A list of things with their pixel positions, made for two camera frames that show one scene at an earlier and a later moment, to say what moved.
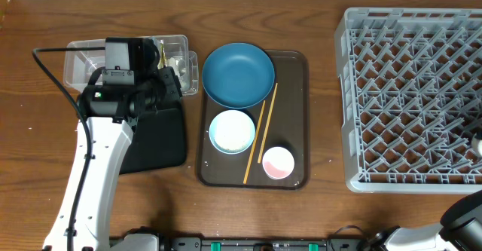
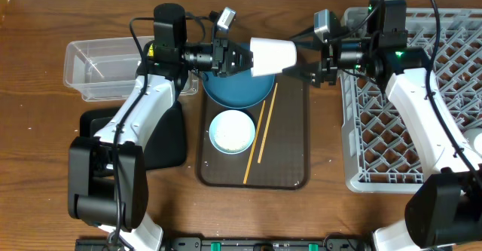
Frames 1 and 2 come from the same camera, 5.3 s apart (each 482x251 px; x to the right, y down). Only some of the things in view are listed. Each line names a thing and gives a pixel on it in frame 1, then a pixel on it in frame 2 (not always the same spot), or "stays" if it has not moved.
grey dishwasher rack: (411, 92) stays
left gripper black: (169, 90) to (220, 68)
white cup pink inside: (278, 163) to (270, 55)
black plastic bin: (158, 142) stays
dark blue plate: (238, 75) stays
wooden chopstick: (263, 105) stays
